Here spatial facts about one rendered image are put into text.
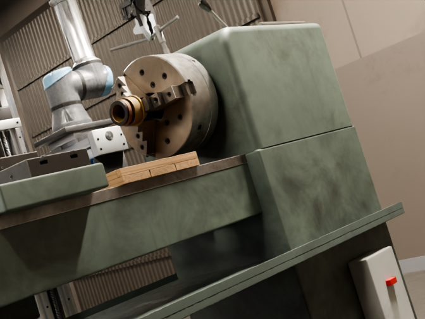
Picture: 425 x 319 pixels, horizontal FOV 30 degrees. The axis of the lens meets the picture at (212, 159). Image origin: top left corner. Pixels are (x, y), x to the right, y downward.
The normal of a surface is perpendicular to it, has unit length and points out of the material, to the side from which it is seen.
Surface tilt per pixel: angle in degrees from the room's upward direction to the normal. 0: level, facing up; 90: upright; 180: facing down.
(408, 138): 90
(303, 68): 90
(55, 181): 90
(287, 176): 90
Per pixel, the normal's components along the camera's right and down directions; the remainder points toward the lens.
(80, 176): 0.72, -0.26
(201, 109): 0.78, 0.10
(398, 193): -0.69, 0.18
